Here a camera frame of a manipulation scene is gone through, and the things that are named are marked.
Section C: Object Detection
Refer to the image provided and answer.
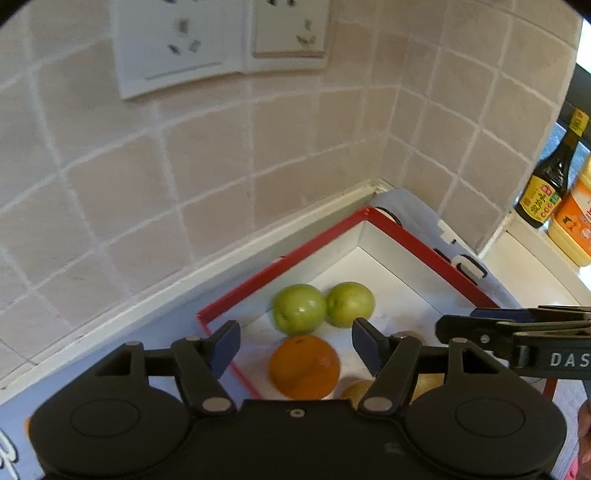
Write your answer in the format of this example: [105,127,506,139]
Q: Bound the pale green round fruit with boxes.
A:
[326,281,376,328]

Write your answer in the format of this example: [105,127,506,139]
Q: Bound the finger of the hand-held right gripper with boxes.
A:
[471,305,591,321]
[435,315,591,347]

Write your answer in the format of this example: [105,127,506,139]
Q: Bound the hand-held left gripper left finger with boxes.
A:
[95,320,242,416]

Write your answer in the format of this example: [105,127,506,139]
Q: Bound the yellow-brown round fruit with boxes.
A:
[341,378,376,408]

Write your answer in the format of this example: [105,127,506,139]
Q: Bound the large orange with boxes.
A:
[269,335,341,400]

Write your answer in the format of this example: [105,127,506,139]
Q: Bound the white beige-framed wall panel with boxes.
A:
[249,0,331,72]

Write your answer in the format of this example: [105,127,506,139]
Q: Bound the striped tan round fruit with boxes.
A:
[411,373,446,402]

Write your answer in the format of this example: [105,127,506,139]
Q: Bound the white wall socket panel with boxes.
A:
[111,0,245,100]

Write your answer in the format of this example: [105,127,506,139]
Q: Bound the dark soy sauce bottle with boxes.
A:
[515,108,591,229]

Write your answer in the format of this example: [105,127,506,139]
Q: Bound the yellow bottle with orange label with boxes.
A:
[548,154,591,267]

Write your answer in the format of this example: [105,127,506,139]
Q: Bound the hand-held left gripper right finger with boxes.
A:
[352,318,509,414]

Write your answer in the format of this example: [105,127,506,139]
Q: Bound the red box with white inside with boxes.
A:
[196,206,557,407]

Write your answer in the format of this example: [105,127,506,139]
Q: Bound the blue quilted printed mat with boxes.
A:
[0,187,591,480]

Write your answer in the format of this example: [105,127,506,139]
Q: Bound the bright green round fruit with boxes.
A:
[272,285,328,335]

